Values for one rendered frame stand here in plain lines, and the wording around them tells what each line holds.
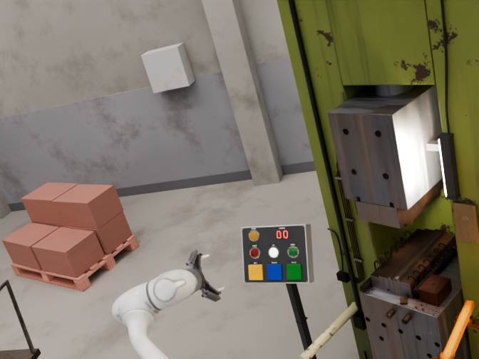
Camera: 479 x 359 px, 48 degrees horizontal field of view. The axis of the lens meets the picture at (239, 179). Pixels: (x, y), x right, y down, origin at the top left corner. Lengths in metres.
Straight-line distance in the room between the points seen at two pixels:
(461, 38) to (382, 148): 0.48
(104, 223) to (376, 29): 3.76
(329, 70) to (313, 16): 0.23
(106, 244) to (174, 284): 3.69
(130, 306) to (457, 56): 1.37
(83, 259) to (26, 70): 2.71
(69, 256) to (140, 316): 3.41
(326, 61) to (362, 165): 0.46
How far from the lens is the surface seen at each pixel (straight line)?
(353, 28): 2.20
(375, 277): 2.54
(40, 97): 7.05
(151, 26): 6.09
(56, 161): 7.30
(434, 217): 2.83
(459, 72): 2.04
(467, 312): 2.22
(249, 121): 5.79
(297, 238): 2.61
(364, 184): 2.27
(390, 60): 2.15
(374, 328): 2.67
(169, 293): 1.71
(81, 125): 6.87
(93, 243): 5.31
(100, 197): 5.29
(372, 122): 2.11
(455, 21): 1.99
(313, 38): 2.33
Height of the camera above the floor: 2.46
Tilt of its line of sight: 23 degrees down
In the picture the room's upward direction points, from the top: 16 degrees counter-clockwise
